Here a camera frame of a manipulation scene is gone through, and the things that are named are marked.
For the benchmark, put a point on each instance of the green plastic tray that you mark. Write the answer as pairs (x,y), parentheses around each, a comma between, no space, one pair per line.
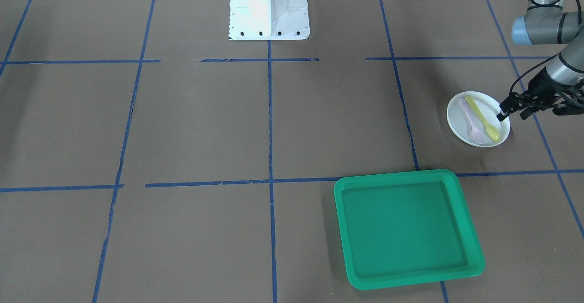
(406,228)

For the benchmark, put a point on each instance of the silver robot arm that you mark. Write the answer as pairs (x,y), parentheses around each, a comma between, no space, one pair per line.
(554,22)

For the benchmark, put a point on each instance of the pink plastic spoon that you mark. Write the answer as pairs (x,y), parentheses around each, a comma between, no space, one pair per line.
(475,133)

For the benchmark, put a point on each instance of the yellow plastic spoon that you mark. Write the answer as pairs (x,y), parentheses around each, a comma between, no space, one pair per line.
(490,129)

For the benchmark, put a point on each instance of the white round plate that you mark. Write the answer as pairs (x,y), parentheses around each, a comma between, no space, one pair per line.
(459,124)

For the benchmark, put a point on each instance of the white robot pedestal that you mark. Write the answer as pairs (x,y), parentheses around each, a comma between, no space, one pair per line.
(255,20)

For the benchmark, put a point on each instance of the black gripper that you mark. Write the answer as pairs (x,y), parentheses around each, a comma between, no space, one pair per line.
(539,85)

